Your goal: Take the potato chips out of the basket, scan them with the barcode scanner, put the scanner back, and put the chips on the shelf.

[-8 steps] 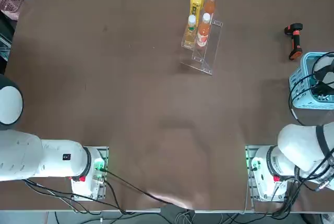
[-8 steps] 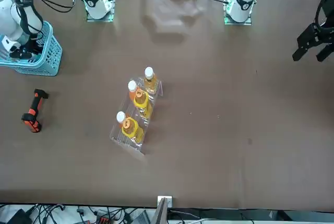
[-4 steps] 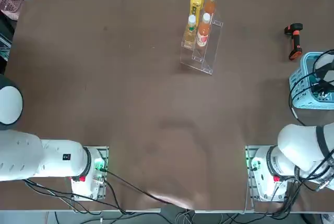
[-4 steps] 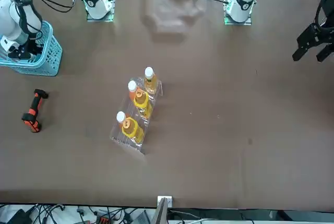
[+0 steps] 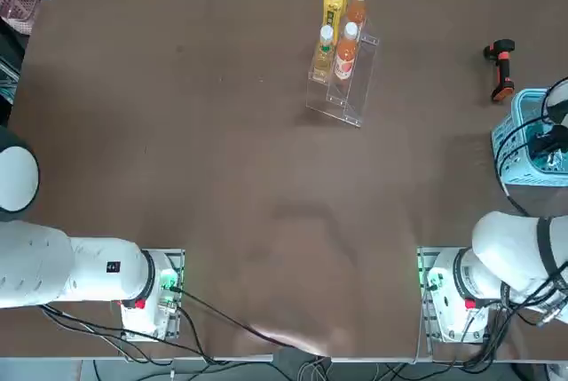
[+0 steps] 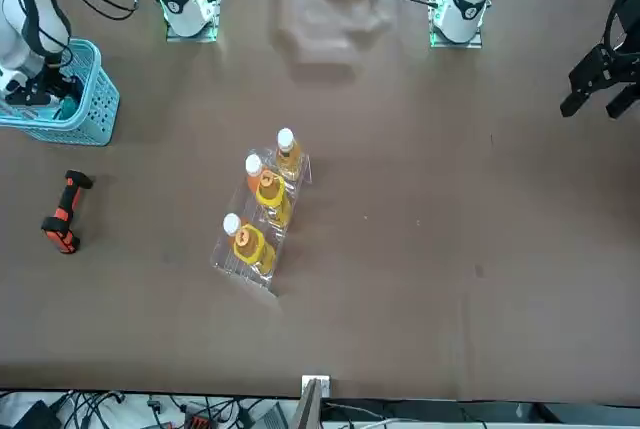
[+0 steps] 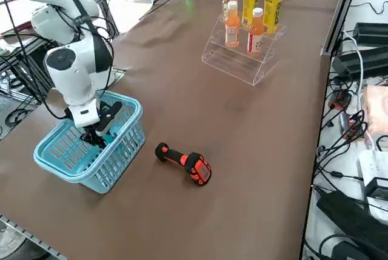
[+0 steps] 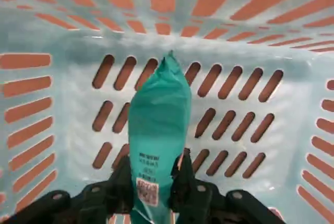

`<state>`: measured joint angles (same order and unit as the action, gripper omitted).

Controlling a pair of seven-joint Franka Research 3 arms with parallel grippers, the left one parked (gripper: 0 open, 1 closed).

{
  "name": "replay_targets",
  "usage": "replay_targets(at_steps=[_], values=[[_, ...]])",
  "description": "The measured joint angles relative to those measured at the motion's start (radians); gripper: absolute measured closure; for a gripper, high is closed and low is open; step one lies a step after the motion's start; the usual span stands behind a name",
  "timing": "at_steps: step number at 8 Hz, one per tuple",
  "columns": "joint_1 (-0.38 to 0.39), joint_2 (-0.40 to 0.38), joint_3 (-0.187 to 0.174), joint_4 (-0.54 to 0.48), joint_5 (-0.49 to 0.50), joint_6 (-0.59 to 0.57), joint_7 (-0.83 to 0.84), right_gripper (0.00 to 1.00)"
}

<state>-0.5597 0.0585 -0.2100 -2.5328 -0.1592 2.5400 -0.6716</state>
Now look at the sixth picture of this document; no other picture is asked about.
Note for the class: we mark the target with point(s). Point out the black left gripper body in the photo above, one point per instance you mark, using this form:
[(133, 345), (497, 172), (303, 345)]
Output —
[(631, 34)]

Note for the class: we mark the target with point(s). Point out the orange black barcode scanner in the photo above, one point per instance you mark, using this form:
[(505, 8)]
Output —
[(65, 209)]

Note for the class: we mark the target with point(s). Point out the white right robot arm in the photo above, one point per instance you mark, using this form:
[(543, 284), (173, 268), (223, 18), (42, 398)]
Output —
[(182, 4)]

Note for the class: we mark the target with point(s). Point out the light blue plastic basket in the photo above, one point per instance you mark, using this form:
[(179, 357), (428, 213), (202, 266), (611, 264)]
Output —
[(95, 104)]

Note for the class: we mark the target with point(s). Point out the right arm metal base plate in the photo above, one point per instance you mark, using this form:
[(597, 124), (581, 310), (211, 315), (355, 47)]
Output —
[(172, 38)]

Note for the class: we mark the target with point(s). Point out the orange juice bottle white cap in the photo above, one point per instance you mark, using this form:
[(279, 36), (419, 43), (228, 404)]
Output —
[(252, 174), (231, 226)]

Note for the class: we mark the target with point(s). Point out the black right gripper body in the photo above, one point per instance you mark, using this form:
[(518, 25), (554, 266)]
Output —
[(35, 94)]

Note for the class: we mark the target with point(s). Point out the aluminium profile post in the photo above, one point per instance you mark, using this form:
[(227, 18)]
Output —
[(312, 399)]

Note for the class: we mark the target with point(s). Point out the red black electronic device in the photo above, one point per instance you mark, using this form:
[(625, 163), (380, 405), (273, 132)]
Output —
[(197, 420)]

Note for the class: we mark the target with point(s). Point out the black adapter brick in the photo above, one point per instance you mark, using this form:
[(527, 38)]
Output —
[(35, 416)]

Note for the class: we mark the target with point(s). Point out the yellow bottle orange cap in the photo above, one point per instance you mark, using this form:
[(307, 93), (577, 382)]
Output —
[(255, 249), (272, 199)]

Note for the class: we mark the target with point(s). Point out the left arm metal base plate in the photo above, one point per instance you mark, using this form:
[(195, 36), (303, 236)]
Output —
[(472, 41)]

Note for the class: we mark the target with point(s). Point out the clear acrylic stepped shelf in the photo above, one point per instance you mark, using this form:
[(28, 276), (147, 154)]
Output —
[(235, 264)]

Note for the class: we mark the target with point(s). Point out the pale tea bottle white cap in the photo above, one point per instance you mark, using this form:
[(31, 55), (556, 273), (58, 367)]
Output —
[(289, 156)]

